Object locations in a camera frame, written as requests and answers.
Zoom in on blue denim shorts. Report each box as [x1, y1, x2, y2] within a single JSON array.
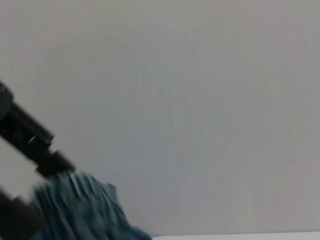
[[32, 170, 154, 240]]

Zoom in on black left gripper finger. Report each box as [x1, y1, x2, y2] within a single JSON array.
[[0, 82, 76, 179], [0, 186, 44, 240]]

